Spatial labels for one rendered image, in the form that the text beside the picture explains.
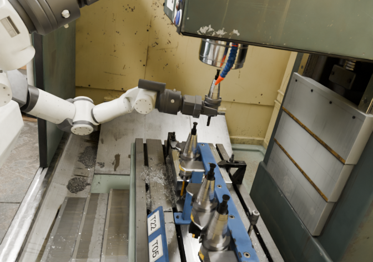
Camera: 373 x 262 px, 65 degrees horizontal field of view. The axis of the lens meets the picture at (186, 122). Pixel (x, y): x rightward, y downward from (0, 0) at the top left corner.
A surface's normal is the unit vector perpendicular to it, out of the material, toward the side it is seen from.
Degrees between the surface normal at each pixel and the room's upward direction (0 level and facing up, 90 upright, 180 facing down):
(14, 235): 0
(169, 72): 90
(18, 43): 102
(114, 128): 24
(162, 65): 90
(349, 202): 90
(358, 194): 90
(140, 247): 0
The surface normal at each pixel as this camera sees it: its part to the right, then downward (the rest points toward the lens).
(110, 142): 0.21, -0.64
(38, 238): 0.44, -0.83
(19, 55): 0.72, 0.52
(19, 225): 0.16, -0.90
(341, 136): -0.97, -0.09
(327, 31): 0.15, 0.43
